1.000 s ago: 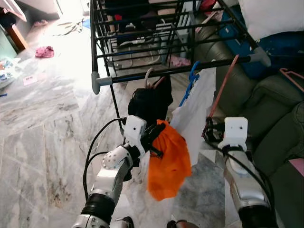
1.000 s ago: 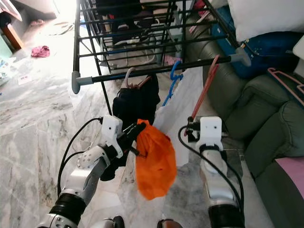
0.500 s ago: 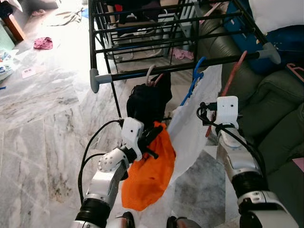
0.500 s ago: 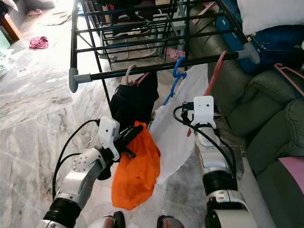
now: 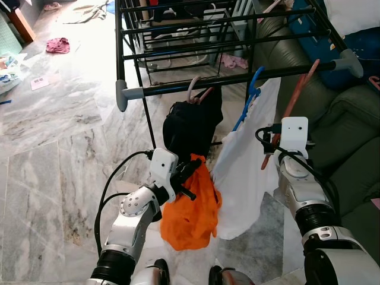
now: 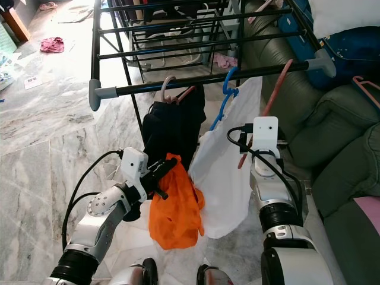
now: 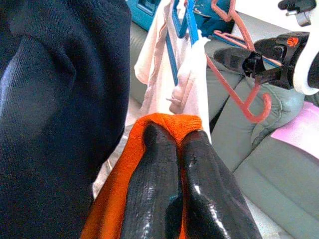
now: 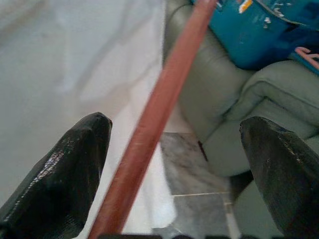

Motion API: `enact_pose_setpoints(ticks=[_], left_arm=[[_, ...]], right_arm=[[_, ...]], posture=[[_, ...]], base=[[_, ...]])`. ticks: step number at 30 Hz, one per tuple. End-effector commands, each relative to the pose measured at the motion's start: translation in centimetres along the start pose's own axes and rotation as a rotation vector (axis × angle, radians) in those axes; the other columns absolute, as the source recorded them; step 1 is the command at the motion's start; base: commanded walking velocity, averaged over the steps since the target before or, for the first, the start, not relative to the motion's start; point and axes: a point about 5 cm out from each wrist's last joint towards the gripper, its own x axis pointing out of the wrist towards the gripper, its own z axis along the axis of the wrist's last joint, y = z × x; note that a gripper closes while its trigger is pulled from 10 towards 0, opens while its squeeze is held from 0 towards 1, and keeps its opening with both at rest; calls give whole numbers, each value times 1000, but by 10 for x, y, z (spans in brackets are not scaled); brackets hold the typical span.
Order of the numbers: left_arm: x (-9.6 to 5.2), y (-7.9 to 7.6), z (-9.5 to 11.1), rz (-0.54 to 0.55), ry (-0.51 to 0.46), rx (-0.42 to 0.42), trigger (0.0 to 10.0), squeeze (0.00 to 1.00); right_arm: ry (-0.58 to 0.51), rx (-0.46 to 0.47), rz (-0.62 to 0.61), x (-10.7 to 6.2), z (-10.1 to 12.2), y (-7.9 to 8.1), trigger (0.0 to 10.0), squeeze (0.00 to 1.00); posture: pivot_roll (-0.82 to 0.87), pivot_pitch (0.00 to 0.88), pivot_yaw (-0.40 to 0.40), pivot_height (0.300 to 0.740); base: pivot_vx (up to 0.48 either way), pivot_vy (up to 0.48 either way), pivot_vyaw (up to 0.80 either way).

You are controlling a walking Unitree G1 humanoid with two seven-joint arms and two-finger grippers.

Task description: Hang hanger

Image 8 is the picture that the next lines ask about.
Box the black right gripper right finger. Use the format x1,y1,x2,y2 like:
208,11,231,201
239,116,319,239

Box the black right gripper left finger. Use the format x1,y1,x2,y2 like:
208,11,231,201
0,112,113,239

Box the red plastic hanger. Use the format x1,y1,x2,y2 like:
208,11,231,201
87,0,217,239

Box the green leather sofa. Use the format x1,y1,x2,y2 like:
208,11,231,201
163,0,319,239

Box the white garment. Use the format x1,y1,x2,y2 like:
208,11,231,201
0,0,177,236

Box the blue denim jeans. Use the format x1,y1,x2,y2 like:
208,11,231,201
190,0,319,70

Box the pink plastic hanger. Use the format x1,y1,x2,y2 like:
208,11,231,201
294,46,319,69

